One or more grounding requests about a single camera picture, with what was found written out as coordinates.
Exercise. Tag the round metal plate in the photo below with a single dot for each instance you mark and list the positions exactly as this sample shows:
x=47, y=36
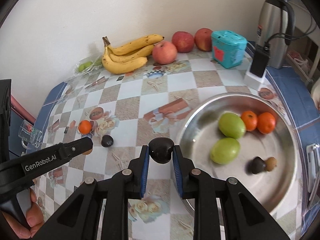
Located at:
x=250, y=195

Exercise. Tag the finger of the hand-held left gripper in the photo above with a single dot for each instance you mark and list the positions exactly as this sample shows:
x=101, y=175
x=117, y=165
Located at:
x=75, y=148

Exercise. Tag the dark purple plum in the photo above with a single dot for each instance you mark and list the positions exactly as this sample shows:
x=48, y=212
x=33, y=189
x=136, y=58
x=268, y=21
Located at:
x=161, y=151
x=257, y=165
x=107, y=140

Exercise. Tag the brown kiwi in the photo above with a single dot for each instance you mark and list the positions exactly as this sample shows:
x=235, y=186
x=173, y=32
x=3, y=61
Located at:
x=272, y=163

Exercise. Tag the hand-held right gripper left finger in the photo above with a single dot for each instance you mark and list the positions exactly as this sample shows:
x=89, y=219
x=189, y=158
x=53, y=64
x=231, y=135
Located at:
x=145, y=170

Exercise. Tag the printed checkered tablecloth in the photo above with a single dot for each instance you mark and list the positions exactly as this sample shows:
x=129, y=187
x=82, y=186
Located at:
x=212, y=82

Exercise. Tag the pale red apple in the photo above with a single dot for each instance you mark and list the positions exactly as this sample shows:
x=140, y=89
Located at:
x=164, y=52

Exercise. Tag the steel thermos jug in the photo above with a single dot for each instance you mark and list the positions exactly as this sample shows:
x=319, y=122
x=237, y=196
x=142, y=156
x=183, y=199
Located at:
x=271, y=30

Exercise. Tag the bunch of yellow bananas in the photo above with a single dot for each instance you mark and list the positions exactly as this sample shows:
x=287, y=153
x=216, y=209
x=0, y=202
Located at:
x=125, y=66

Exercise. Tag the person's left hand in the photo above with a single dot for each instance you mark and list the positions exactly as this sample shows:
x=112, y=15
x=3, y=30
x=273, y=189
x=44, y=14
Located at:
x=35, y=217

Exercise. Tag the pink chair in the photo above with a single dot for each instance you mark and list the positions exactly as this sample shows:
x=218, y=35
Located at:
x=22, y=107

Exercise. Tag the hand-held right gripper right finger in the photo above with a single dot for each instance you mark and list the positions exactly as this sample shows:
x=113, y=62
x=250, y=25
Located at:
x=178, y=172

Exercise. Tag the green mango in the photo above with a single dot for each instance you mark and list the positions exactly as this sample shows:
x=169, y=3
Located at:
x=225, y=150
x=231, y=125

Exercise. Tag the teal plastic box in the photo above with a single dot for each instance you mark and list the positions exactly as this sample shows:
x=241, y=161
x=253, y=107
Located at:
x=230, y=52

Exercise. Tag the white charger stand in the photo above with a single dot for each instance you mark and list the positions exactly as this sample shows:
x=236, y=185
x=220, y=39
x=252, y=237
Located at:
x=252, y=82

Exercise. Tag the black charger block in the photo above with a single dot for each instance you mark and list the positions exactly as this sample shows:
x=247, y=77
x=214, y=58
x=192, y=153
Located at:
x=260, y=62

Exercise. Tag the clear plastic fruit tray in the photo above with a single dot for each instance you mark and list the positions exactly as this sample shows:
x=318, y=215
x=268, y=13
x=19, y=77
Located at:
x=93, y=66

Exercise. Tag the clear glass mug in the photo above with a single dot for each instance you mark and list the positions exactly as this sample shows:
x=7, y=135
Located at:
x=32, y=136

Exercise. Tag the orange tangerine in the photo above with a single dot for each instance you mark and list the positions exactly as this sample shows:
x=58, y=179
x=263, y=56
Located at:
x=85, y=127
x=249, y=120
x=266, y=122

